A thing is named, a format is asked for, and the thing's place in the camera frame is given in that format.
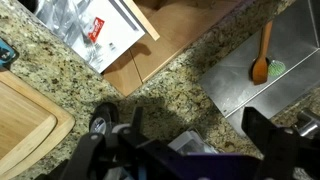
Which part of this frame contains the chrome kitchen faucet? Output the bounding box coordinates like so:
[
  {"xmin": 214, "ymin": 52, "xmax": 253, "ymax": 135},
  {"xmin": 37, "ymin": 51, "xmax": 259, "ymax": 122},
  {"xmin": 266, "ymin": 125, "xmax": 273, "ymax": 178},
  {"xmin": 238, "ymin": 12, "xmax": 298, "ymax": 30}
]
[{"xmin": 292, "ymin": 109, "xmax": 320, "ymax": 138}]

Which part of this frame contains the light blue can opener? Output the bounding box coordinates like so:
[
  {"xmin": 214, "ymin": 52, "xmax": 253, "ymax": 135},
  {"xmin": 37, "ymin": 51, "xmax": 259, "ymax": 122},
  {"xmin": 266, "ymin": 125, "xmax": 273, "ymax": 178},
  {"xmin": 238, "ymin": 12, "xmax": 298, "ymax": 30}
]
[{"xmin": 0, "ymin": 37, "xmax": 20, "ymax": 70}]

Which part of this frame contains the green scrubber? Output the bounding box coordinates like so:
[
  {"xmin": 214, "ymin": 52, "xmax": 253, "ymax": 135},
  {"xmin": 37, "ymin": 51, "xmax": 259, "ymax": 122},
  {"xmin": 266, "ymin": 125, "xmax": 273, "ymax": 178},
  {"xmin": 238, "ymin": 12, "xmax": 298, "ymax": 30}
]
[{"xmin": 267, "ymin": 59, "xmax": 287, "ymax": 78}]

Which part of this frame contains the wooden cabinet door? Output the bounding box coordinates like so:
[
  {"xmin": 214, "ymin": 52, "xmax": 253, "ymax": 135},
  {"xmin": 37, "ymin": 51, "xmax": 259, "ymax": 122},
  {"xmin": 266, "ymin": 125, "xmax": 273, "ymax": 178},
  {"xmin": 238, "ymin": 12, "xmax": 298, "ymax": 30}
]
[{"xmin": 103, "ymin": 0, "xmax": 249, "ymax": 98}]

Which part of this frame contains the clear plastic bag red label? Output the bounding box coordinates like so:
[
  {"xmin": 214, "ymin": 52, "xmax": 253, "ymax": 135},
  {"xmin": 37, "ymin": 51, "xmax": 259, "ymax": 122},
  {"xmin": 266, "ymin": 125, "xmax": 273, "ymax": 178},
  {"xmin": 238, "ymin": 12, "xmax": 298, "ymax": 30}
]
[{"xmin": 34, "ymin": 0, "xmax": 106, "ymax": 64}]

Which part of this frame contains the stainless steel sink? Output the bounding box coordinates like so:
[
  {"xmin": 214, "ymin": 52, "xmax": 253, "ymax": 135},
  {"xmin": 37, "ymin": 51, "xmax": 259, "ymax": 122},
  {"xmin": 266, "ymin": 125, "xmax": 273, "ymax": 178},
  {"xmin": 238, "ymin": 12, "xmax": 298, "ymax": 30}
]
[{"xmin": 198, "ymin": 0, "xmax": 320, "ymax": 134}]

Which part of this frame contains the dark dish soap bottle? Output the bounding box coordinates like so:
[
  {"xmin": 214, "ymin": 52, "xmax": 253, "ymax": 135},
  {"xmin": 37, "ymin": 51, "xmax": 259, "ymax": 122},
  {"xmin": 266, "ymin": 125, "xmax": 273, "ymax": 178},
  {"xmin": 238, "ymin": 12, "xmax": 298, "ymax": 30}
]
[{"xmin": 88, "ymin": 102, "xmax": 120, "ymax": 135}]

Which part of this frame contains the open white-lined wooden drawer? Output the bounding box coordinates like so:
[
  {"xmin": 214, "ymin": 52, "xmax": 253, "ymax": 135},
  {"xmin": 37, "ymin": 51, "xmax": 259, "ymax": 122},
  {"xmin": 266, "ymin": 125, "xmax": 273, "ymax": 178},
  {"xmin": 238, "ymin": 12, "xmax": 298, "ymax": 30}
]
[{"xmin": 33, "ymin": 0, "xmax": 161, "ymax": 74}]

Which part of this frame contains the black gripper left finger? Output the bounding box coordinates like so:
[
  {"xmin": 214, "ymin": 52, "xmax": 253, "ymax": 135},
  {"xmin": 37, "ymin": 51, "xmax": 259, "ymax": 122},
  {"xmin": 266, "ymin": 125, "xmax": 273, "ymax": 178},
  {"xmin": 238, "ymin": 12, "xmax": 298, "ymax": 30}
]
[{"xmin": 61, "ymin": 106, "xmax": 188, "ymax": 180}]

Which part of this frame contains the wooden cutting board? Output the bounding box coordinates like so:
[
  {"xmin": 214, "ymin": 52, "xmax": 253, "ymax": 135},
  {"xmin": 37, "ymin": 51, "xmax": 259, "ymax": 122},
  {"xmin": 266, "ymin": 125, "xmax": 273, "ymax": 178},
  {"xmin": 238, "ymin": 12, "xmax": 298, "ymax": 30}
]
[{"xmin": 0, "ymin": 68, "xmax": 76, "ymax": 180}]

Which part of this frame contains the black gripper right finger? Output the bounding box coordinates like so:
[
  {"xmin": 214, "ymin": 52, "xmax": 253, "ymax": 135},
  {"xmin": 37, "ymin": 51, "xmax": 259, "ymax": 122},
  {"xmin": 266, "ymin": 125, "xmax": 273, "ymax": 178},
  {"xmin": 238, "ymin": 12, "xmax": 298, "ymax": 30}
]
[{"xmin": 241, "ymin": 106, "xmax": 302, "ymax": 180}]

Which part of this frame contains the wooden spoon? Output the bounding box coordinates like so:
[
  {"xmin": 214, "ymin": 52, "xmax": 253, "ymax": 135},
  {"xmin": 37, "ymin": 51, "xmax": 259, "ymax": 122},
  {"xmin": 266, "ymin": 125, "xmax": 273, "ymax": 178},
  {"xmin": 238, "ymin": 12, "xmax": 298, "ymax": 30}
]
[{"xmin": 251, "ymin": 20, "xmax": 274, "ymax": 86}]

